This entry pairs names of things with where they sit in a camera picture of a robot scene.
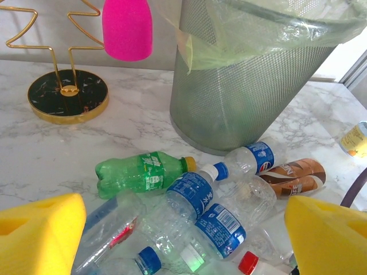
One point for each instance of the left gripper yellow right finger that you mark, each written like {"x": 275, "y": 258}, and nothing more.
{"x": 324, "y": 243}

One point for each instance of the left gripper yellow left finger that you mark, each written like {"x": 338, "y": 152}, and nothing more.
{"x": 37, "y": 243}

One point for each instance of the long clear plastic bottle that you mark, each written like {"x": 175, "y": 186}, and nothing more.
{"x": 272, "y": 243}

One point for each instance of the brown snack packet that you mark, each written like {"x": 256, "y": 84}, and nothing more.
{"x": 292, "y": 177}

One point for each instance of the clear bottle red cap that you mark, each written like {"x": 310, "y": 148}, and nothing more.
{"x": 248, "y": 262}

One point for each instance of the clear bottle red blue label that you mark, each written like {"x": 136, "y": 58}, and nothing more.
{"x": 114, "y": 217}

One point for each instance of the wide clear plastic bottle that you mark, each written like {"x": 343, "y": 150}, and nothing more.
{"x": 249, "y": 197}

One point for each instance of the clear bottle blue barcode label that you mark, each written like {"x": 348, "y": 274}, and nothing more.
{"x": 220, "y": 226}

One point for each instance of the clear bottle blue cap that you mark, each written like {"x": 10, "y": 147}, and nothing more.
{"x": 149, "y": 259}

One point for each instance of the green Sprite bottle yellow cap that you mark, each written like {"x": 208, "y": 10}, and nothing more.
{"x": 129, "y": 174}

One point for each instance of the white-capped blue label bottle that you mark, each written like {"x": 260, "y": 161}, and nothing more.
{"x": 189, "y": 192}

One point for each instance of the grey mesh waste bin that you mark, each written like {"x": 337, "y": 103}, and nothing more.
{"x": 229, "y": 100}

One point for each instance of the green plastic bin liner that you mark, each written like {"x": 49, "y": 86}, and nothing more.
{"x": 258, "y": 28}

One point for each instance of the small clear Pepsi label bottle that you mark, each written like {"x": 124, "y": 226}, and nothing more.
{"x": 261, "y": 157}

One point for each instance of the yellow drink can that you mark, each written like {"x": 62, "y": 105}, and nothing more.
{"x": 355, "y": 140}

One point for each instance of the pink goblet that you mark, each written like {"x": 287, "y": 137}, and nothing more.
{"x": 127, "y": 28}

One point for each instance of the aluminium frame post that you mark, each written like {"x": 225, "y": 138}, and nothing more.
{"x": 357, "y": 73}

